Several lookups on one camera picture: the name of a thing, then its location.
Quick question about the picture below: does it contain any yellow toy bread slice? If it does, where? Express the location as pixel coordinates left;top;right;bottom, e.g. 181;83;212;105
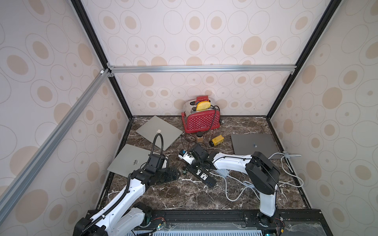
196;101;211;111

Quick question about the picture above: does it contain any red toy bread slice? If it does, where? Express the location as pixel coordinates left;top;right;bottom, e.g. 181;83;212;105
195;95;209;103

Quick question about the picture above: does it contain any aluminium rail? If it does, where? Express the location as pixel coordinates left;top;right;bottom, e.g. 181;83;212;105
1;68;110;223
107;65;297;73

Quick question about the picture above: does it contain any red toaster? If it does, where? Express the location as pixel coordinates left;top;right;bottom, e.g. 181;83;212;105
181;99;221;133

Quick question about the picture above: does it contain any white cable on right wall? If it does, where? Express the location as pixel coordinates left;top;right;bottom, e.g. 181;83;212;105
267;151;305;189

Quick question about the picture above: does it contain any silver laptop front left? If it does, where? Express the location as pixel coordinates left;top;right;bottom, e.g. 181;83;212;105
107;144;150;177

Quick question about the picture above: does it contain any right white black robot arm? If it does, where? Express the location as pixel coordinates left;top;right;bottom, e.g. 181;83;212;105
178;144;280;220

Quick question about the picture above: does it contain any silver laptop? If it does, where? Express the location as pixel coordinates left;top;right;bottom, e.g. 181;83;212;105
136;116;183;151
107;144;150;177

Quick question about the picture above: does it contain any back aluminium rail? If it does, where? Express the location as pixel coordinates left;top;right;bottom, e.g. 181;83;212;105
107;65;297;73

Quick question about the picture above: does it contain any silver laptop back left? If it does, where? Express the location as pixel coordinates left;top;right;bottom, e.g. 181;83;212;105
136;116;183;151

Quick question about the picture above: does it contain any black toaster cable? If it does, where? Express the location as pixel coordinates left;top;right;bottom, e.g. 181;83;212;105
206;105;221;132

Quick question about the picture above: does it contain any yellow plug adapter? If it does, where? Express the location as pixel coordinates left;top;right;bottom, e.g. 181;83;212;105
209;135;224;147

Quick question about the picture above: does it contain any left aluminium rail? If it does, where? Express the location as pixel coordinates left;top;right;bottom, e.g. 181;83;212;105
1;68;110;223

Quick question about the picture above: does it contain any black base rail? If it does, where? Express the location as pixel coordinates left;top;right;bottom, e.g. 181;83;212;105
85;208;334;236

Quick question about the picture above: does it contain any black charger cable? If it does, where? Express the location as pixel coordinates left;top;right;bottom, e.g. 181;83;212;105
178;132;207;160

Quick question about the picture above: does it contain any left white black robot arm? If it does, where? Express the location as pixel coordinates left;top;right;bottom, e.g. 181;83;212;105
73;133;180;236

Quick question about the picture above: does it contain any black power strip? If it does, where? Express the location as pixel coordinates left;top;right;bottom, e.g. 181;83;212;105
186;164;217;188

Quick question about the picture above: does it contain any dark grey laptop right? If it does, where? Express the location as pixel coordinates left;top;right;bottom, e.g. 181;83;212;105
231;133;280;157

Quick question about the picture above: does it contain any white power strip cable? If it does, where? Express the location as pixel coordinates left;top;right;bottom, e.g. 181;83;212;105
211;169;263;203

